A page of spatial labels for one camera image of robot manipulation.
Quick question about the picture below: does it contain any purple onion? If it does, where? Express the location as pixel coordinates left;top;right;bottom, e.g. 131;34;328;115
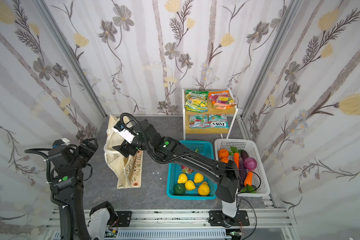
244;157;258;171

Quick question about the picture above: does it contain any green snack bag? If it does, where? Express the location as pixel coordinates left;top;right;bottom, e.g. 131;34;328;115
185;90;209;113

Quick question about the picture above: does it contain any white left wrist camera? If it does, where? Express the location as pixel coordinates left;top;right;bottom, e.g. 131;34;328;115
52;138;70;148

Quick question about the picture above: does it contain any green red candy bag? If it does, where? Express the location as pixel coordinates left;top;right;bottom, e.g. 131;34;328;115
189;115;210;129

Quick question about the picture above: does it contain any cream floral grocery tote bag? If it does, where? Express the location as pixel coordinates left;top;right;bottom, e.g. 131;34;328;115
104;115;143;189

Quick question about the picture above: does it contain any orange carrot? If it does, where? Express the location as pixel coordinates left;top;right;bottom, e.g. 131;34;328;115
244;172;254;186
233;152;240;169

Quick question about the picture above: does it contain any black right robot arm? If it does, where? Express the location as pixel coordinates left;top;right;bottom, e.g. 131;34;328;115
112;113;240;228

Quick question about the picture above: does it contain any pink dragon fruit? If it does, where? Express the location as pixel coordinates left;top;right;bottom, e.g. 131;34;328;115
181;165;193;174

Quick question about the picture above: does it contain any large yellow citrus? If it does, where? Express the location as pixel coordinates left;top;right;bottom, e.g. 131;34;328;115
198;182;211;197

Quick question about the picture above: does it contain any white wooden two-tier shelf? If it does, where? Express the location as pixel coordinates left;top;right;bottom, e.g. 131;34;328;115
183;98;238;140

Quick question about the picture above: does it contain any yellow lemon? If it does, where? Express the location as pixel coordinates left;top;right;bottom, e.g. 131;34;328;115
194;173;204;184
185;180;196;191
177;173;188;184

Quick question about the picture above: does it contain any orange snack bag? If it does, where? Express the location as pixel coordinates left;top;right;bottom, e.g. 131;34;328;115
208;91;236;110

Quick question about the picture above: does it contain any orange bell pepper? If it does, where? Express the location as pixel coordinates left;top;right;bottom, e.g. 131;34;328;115
218;149;230;159

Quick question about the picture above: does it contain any teal plastic basket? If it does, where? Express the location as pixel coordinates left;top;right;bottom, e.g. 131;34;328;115
166;140;219;201

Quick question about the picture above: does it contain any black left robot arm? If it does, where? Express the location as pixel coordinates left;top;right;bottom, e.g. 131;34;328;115
25;138;118;240

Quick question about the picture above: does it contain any green avocado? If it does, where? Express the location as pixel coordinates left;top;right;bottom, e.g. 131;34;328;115
173;184;186;196

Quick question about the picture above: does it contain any aluminium mounting rail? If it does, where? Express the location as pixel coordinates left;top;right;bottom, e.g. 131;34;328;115
102;209;298;240

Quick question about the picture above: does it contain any Fox's candy bag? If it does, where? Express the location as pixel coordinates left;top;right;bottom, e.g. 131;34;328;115
209;115;230;129

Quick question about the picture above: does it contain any purple eggplant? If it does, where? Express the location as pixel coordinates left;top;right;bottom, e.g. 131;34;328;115
239;150;249;187

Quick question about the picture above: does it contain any white plastic basket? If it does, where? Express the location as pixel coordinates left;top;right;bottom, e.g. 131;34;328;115
213;138;271;198

